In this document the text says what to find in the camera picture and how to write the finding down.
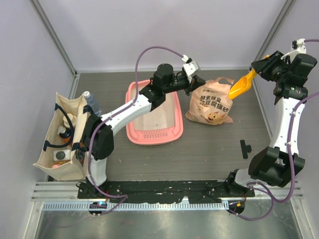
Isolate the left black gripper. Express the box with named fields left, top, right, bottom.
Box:
left=163, top=75, right=205, bottom=96

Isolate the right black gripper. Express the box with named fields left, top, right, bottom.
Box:
left=252, top=51, right=292, bottom=83

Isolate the pink cat litter bag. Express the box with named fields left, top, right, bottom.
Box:
left=185, top=77, right=234, bottom=125

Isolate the yellow plastic scoop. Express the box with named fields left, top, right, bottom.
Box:
left=228, top=55, right=269, bottom=100

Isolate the black bag clip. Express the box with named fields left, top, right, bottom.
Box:
left=240, top=139, right=252, bottom=159

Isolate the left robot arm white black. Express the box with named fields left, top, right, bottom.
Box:
left=82, top=60, right=205, bottom=199

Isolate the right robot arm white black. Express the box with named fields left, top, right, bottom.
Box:
left=225, top=49, right=318, bottom=197

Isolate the pink litter box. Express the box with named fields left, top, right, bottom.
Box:
left=126, top=92, right=183, bottom=145

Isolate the clear plastic water bottle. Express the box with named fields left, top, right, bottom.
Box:
left=83, top=91, right=102, bottom=116

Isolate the beige wooden item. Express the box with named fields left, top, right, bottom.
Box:
left=63, top=113, right=77, bottom=128

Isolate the dark bottle white pump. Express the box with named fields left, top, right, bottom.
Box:
left=57, top=126, right=71, bottom=141

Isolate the beige canvas tote bag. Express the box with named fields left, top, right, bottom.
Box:
left=33, top=94, right=93, bottom=181

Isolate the white bottle grey cap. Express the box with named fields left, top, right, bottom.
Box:
left=53, top=149, right=71, bottom=162

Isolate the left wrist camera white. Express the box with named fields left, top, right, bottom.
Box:
left=182, top=55, right=200, bottom=77

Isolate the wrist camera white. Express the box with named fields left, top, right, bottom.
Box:
left=281, top=38, right=307, bottom=62
left=182, top=55, right=200, bottom=77

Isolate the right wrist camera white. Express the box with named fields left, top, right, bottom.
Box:
left=281, top=38, right=307, bottom=62

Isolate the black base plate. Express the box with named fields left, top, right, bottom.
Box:
left=76, top=180, right=255, bottom=204

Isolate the aluminium rail frame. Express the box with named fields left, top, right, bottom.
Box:
left=31, top=179, right=305, bottom=212

